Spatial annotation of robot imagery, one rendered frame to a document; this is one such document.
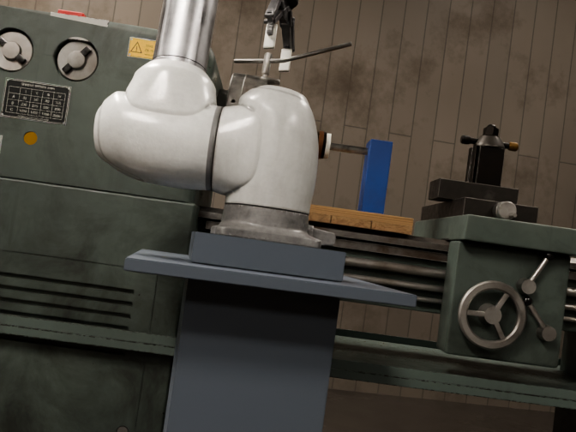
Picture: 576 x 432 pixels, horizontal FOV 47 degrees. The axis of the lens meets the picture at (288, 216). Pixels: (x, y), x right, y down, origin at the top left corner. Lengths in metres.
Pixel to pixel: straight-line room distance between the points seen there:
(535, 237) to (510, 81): 2.87
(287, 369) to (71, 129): 0.80
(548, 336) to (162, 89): 1.02
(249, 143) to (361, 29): 3.05
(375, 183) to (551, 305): 0.53
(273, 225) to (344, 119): 2.90
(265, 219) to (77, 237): 0.59
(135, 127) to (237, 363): 0.43
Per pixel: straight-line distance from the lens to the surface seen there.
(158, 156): 1.15
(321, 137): 1.78
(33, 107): 1.65
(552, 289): 1.67
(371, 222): 1.64
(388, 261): 1.68
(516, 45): 4.49
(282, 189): 1.12
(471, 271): 1.60
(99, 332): 1.55
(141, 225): 1.55
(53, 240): 1.60
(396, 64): 4.15
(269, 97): 1.16
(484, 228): 1.57
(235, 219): 1.14
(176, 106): 1.16
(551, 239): 1.63
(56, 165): 1.61
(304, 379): 1.11
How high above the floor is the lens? 0.80
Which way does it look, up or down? 3 degrees up
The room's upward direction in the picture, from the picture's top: 8 degrees clockwise
